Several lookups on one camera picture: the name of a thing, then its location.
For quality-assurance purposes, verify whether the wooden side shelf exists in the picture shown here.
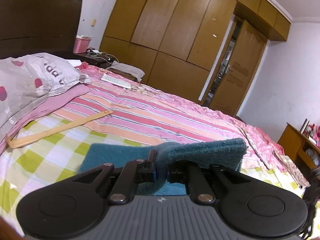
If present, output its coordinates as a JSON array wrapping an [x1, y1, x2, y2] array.
[[278, 123, 319, 180]]

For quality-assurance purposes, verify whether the dark wooden headboard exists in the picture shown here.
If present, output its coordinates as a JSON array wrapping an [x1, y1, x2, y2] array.
[[0, 0, 82, 59]]

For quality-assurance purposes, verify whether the white paper sheet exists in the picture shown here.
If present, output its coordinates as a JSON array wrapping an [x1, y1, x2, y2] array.
[[101, 74, 131, 89]]

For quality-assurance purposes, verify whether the pink striped quilt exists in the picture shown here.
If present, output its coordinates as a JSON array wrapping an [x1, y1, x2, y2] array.
[[51, 63, 309, 190]]

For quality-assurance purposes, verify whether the wooden wardrobe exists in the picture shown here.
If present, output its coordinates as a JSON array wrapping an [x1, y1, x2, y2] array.
[[100, 0, 291, 101]]

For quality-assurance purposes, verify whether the wooden room door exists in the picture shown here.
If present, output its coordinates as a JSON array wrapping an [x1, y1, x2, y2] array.
[[209, 21, 267, 116]]

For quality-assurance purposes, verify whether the teal fuzzy sweater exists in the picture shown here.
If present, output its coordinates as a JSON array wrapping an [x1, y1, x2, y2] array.
[[77, 138, 247, 196]]

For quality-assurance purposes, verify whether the beige fabric strap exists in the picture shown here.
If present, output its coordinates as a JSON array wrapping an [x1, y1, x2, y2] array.
[[5, 110, 114, 149]]

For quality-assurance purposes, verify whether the dark bedside table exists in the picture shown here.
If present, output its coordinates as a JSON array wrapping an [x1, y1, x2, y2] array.
[[73, 49, 119, 69]]

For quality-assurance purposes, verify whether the pink floral bedding pile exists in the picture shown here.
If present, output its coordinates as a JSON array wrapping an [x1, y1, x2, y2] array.
[[303, 124, 320, 148]]

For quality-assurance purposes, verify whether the pink pillow underlay cloth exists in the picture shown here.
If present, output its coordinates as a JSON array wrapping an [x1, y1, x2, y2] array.
[[1, 83, 89, 153]]

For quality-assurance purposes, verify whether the pink plastic basket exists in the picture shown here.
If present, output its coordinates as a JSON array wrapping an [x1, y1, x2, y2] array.
[[73, 35, 92, 54]]

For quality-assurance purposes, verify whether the folded grey cloth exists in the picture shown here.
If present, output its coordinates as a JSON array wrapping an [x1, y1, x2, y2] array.
[[106, 61, 145, 82]]

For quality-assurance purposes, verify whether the grey patterned pillow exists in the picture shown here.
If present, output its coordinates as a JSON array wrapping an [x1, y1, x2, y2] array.
[[1, 53, 91, 134]]

